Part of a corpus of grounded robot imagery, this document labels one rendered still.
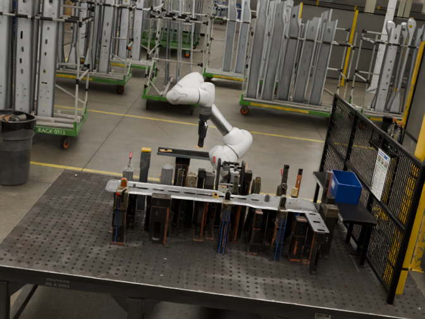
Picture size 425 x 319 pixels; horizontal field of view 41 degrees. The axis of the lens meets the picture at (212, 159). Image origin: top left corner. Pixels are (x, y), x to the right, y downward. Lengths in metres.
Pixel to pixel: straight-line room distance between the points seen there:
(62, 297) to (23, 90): 4.00
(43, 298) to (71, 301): 0.20
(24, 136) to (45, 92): 1.75
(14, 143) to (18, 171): 0.32
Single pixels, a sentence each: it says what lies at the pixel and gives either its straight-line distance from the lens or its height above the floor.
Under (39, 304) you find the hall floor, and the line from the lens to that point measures 4.32.
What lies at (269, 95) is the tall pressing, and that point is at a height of 0.41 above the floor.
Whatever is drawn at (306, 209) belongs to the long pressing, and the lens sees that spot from 3.75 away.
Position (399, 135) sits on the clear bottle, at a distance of 3.79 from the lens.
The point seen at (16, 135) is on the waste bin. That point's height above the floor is 0.58.
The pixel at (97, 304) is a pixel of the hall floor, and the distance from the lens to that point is 4.32.
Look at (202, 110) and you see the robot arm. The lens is 3.83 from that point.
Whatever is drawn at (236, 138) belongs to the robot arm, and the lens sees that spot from 4.42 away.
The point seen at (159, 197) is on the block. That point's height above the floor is 1.03.
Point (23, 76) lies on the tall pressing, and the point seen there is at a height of 0.81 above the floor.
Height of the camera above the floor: 2.35
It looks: 18 degrees down
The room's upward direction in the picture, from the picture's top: 8 degrees clockwise
